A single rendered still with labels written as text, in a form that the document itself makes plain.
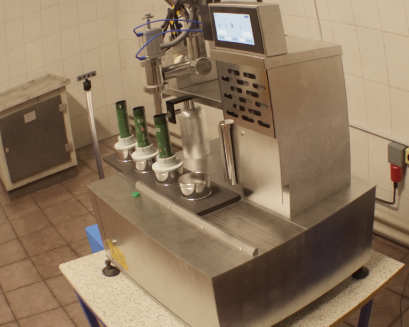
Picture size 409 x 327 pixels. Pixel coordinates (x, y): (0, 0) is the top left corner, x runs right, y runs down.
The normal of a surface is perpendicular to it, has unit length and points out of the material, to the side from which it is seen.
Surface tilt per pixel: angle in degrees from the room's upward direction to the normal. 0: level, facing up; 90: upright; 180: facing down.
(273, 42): 90
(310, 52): 90
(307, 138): 90
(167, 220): 0
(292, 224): 0
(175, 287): 90
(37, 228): 0
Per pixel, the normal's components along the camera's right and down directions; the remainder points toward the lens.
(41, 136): 0.54, 0.24
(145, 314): -0.13, -0.92
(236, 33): -0.83, 0.30
